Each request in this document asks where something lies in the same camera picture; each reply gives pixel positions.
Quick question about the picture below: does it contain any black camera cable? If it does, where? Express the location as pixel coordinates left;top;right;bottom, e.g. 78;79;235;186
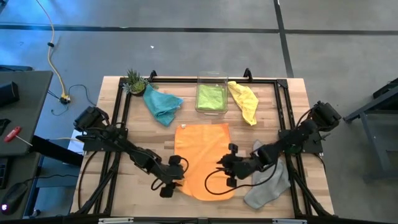
204;167;279;196
150;156;190;191

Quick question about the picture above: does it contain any yellow microfiber towel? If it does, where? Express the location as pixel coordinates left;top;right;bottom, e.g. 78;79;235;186
228;80;259;127

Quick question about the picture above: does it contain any green microfiber towel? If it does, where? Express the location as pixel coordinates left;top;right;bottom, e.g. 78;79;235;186
197;84;226;111

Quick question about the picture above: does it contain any potted succulent plant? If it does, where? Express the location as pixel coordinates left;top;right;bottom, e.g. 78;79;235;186
123;68;158;96

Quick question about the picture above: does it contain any clear plastic bin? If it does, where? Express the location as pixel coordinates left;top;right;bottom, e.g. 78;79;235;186
195;70;229;116

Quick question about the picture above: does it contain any grey microfiber towel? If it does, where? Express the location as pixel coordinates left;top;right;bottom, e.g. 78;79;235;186
243;139;292;210

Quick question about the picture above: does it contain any orange microfiber towel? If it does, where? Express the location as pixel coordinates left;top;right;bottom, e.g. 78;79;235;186
174;123;236;202

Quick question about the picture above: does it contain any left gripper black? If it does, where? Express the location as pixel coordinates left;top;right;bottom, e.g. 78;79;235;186
144;151;185;199

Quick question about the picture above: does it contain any black left camera cable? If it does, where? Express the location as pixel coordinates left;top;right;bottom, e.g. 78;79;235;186
150;156;190;191

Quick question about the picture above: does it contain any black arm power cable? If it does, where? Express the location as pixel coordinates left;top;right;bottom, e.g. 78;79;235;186
76;151;98;213

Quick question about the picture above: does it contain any black speaker box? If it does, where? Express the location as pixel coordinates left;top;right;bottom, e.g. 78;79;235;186
0;81;21;107

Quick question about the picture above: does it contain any light grey desk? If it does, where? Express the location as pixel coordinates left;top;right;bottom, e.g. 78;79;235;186
0;152;44;220

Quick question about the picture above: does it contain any black diagonal beam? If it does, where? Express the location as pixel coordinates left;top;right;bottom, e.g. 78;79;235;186
30;135;85;167

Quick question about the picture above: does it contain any small black desk object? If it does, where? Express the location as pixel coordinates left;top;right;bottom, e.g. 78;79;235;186
0;118;12;136

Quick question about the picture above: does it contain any dark blue metal cart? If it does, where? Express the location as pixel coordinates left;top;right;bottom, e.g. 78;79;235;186
343;77;398;183

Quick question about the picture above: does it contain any teal microfiber towel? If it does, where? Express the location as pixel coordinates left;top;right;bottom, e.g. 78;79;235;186
142;83;184;128

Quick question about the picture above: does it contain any yellow power cable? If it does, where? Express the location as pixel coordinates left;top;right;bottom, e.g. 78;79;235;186
34;0;71;105

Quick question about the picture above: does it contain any dark grey desk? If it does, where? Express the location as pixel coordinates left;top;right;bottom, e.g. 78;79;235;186
0;70;53;156

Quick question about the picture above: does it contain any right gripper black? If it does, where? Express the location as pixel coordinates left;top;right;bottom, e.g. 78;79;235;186
216;142;266;189

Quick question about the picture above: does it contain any black computer mouse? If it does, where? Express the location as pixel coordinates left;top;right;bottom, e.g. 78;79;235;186
0;182;29;216

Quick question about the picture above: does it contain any black right camera cable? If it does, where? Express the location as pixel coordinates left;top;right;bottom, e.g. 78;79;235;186
204;167;279;196

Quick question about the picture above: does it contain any silver metal bracket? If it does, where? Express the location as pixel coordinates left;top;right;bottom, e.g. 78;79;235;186
98;217;135;224
272;218;308;224

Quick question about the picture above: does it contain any red-handled hex key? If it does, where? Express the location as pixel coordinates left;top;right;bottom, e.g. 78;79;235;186
4;125;34;147

